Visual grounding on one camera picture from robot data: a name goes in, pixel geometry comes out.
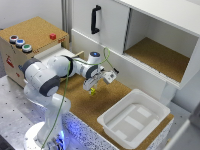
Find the blue button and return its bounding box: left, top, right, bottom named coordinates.
left=15, top=38, right=26, bottom=49

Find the pink block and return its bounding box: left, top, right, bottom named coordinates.
left=49, top=33, right=57, bottom=41

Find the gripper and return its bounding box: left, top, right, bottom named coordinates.
left=82, top=73, right=102, bottom=92

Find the wooden drawer box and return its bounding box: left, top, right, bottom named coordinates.
left=0, top=16, right=71, bottom=83

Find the white cabinet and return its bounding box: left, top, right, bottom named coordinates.
left=70, top=0, right=200, bottom=107

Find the red button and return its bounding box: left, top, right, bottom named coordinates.
left=8, top=34, right=19, bottom=45

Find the green cable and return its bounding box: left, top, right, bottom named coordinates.
left=39, top=47, right=118, bottom=150

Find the white sliding door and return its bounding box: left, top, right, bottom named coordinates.
left=72, top=0, right=131, bottom=56

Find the green button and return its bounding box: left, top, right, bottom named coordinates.
left=21, top=43, right=33, bottom=54

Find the black door handle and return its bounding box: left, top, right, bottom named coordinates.
left=90, top=4, right=102, bottom=35

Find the white plastic box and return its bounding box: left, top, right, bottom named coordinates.
left=96, top=88, right=172, bottom=150

